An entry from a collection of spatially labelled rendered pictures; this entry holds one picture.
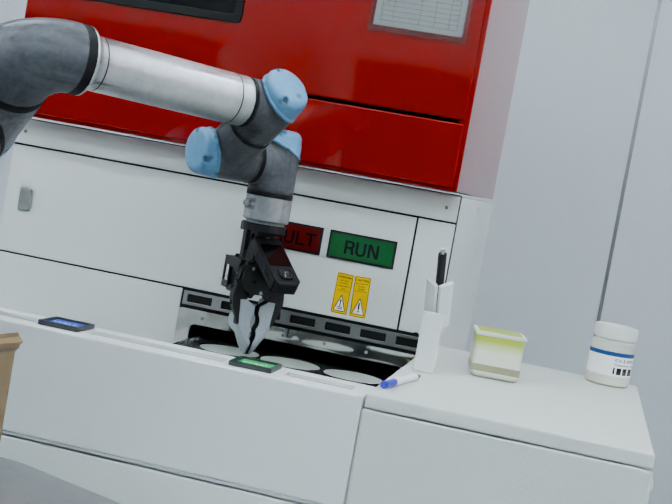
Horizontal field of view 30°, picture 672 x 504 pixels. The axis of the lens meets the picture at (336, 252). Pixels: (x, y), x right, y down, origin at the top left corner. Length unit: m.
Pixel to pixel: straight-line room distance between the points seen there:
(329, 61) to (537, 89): 1.56
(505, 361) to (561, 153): 1.81
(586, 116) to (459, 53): 1.55
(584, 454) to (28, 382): 0.70
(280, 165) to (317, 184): 0.19
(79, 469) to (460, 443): 0.49
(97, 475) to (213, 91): 0.56
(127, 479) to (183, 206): 0.73
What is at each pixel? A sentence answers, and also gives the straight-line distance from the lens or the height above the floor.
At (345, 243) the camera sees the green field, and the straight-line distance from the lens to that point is 2.15.
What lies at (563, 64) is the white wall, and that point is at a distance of 3.62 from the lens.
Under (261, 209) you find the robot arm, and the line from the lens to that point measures 1.99.
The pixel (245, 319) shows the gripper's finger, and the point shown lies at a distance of 2.01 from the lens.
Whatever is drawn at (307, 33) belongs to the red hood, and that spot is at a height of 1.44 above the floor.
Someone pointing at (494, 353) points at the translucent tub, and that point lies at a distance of 1.84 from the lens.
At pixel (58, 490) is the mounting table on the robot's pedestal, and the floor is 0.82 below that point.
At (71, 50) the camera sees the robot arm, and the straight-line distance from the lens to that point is 1.68.
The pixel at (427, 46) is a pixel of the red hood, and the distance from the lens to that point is 2.10.
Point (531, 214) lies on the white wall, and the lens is 3.60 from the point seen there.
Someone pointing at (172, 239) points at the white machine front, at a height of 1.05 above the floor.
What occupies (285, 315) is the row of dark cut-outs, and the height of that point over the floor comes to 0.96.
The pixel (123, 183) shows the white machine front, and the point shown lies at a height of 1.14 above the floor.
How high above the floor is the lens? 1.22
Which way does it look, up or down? 3 degrees down
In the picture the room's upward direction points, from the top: 10 degrees clockwise
